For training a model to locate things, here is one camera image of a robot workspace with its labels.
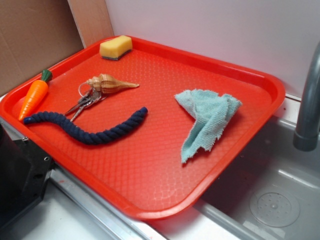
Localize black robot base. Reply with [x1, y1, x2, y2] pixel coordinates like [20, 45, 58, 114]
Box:
[0, 126, 53, 229]

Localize red plastic tray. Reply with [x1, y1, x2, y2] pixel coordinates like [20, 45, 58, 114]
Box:
[0, 37, 285, 220]

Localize light blue cloth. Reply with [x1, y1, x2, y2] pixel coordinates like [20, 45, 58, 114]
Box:
[174, 89, 242, 164]

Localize tan striped seashell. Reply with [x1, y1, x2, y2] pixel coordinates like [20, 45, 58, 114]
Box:
[85, 74, 140, 94]

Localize yellow sponge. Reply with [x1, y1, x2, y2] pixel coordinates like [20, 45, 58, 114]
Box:
[99, 35, 133, 61]

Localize orange toy carrot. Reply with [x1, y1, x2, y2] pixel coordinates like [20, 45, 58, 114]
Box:
[18, 69, 53, 122]

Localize grey plastic sink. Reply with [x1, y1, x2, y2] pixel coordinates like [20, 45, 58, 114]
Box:
[149, 116, 320, 240]

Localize sink drain cover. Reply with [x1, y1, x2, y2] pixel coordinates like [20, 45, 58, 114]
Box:
[249, 186, 300, 228]

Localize grey faucet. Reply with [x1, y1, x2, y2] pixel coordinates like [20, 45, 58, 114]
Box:
[293, 45, 320, 152]

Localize brown cardboard panel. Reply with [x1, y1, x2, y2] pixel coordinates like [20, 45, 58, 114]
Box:
[0, 0, 114, 96]

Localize navy blue rope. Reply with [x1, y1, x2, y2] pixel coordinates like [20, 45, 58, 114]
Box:
[23, 106, 149, 146]

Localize silver keys on ring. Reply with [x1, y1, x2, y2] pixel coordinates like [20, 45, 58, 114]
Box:
[63, 83, 107, 122]

